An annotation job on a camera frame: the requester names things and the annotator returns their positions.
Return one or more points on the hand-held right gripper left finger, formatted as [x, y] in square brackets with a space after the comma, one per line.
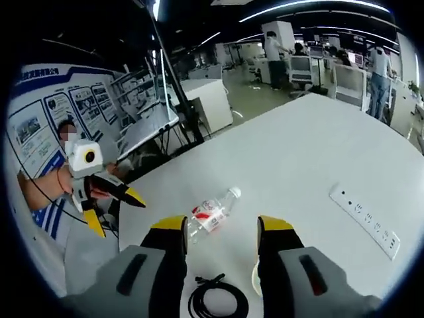
[165, 265]

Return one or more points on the wall poster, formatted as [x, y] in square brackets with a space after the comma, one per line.
[39, 126]

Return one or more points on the person's white printed shirt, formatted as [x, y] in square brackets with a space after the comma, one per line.
[46, 218]

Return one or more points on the silver laptop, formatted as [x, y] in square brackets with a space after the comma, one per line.
[154, 121]

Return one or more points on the white office chair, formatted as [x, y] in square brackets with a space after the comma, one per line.
[349, 83]
[301, 68]

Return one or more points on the clear plastic bottle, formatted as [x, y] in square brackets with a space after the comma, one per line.
[212, 213]

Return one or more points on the black tripod stand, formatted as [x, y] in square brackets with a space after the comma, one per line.
[179, 89]

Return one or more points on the white paper cup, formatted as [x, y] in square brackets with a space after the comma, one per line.
[254, 280]

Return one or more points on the white power strip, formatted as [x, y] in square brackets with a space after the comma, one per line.
[364, 220]

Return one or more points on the red wrist band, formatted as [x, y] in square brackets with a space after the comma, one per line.
[59, 180]

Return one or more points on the green potted plant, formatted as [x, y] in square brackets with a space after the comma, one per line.
[414, 88]

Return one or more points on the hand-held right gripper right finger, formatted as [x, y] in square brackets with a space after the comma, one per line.
[278, 265]

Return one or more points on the person's left hand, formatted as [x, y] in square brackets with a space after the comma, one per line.
[67, 185]

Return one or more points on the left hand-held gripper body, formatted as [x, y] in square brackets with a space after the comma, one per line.
[79, 159]

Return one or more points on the white cabinet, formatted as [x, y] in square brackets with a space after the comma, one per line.
[205, 106]

